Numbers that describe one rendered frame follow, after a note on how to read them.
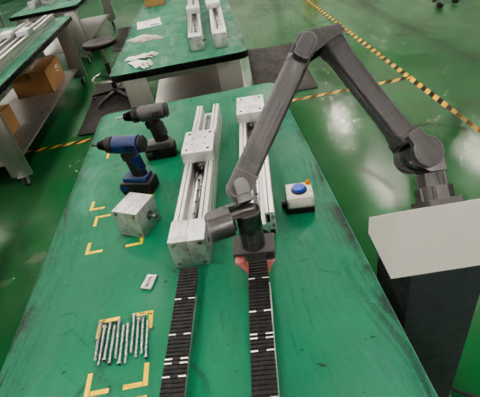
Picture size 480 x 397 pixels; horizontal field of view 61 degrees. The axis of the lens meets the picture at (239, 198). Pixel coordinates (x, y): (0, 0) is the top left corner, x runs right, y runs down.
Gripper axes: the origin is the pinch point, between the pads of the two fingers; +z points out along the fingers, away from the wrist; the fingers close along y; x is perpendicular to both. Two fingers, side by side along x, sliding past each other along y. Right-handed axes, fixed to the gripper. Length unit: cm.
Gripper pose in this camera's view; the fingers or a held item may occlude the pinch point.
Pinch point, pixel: (258, 268)
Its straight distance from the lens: 105.0
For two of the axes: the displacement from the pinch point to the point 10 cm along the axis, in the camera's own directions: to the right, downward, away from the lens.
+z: 1.5, 7.9, 5.9
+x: -0.1, 6.0, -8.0
